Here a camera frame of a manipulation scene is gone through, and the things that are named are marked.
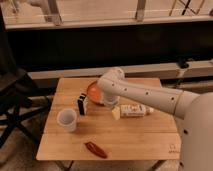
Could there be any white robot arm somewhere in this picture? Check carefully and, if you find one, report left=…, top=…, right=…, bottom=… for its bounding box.
left=98, top=67, right=213, bottom=171

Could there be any black and white eraser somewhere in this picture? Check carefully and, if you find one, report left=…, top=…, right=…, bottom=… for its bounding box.
left=77, top=93, right=88, bottom=115

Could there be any clear plastic bottle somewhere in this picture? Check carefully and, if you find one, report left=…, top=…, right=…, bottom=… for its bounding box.
left=120, top=104, right=154, bottom=117

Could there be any orange bowl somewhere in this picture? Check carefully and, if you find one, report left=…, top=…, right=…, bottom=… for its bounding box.
left=87, top=81, right=102, bottom=105

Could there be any red chili pepper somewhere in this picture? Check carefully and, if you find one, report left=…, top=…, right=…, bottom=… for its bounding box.
left=85, top=142, right=107, bottom=159

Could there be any wooden folding table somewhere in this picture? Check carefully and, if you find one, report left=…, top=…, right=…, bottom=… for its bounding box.
left=36, top=78, right=180, bottom=161

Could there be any white plastic cup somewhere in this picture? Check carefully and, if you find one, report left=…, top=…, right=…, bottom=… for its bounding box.
left=57, top=108, right=77, bottom=132

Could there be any black office chair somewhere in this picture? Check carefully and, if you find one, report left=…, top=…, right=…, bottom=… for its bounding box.
left=0, top=9, right=51, bottom=148

